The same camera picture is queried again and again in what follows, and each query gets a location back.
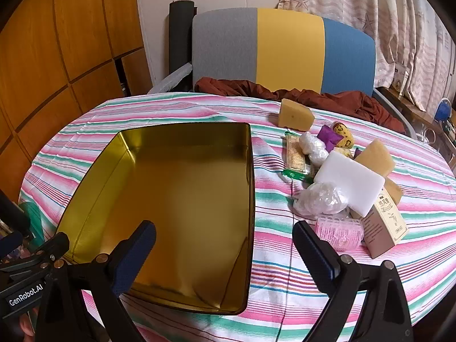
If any yellow wedge sponge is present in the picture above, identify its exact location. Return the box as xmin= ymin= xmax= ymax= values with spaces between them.
xmin=277 ymin=99 xmax=315 ymax=131

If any green-ended cracker packet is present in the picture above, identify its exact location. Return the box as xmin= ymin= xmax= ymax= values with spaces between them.
xmin=282 ymin=131 xmax=312 ymax=182

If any brown carton box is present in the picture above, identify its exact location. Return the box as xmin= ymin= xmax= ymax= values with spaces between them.
xmin=351 ymin=187 xmax=410 ymax=260

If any gold tin box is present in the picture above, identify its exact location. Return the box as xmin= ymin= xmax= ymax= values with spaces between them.
xmin=56 ymin=122 xmax=256 ymax=316

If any clear plastic bag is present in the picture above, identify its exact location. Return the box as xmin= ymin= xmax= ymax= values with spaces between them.
xmin=293 ymin=182 xmax=350 ymax=216

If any blue round object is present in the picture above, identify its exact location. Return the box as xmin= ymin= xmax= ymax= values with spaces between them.
xmin=434 ymin=98 xmax=453 ymax=122

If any crumpled purple snack packet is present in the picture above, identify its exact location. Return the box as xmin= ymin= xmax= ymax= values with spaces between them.
xmin=317 ymin=125 xmax=337 ymax=152

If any white cable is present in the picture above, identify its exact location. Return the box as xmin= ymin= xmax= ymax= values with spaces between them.
xmin=420 ymin=128 xmax=439 ymax=145

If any small white box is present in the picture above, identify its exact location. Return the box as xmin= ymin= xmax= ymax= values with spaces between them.
xmin=394 ymin=62 xmax=410 ymax=97

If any yellow plush toy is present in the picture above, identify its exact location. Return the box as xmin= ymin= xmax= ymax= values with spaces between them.
xmin=329 ymin=121 xmax=356 ymax=148

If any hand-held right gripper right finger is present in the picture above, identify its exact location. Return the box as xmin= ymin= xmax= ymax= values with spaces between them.
xmin=292 ymin=220 xmax=416 ymax=342

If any white foam block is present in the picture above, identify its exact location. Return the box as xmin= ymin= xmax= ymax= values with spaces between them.
xmin=313 ymin=150 xmax=386 ymax=218

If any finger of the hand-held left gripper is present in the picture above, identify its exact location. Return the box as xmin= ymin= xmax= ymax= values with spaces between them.
xmin=0 ymin=233 xmax=71 ymax=280

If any wooden wardrobe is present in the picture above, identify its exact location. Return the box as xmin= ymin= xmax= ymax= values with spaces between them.
xmin=0 ymin=0 xmax=154 ymax=203

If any wooden side shelf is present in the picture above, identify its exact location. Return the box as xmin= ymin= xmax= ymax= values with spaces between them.
xmin=378 ymin=85 xmax=456 ymax=172

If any patterned curtain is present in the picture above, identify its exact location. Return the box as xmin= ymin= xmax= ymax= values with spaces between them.
xmin=278 ymin=0 xmax=456 ymax=111

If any black rolled mat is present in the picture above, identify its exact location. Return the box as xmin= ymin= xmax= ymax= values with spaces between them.
xmin=168 ymin=1 xmax=197 ymax=91

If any clear plastic wrapped ball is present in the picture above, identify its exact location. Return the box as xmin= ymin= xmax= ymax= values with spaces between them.
xmin=298 ymin=132 xmax=329 ymax=166

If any reddish brown cloth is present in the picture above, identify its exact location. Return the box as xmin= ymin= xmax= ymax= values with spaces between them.
xmin=194 ymin=76 xmax=407 ymax=134

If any grey yellow blue chair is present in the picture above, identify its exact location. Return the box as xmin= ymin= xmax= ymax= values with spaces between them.
xmin=148 ymin=7 xmax=417 ymax=139

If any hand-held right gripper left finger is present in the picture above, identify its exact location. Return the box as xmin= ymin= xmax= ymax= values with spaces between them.
xmin=36 ymin=220 xmax=157 ymax=342

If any striped tablecloth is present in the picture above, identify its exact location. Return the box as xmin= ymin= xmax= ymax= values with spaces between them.
xmin=18 ymin=93 xmax=456 ymax=342

